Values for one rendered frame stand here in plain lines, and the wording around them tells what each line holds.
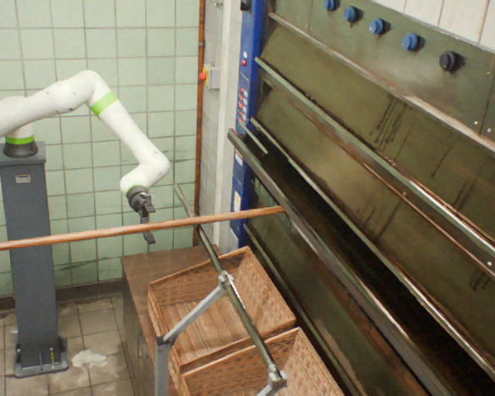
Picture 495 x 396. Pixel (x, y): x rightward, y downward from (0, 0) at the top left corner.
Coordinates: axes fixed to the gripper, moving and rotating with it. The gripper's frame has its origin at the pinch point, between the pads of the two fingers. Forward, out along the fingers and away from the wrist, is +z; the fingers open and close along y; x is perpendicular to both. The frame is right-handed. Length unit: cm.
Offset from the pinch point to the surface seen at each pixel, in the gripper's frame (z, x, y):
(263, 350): 74, -17, 2
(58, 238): 1.5, 33.7, -0.7
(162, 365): 38, 4, 33
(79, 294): -123, 17, 116
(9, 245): 1.5, 49.7, -0.6
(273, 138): -9, -51, -28
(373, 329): 74, -53, 2
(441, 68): 79, -55, -82
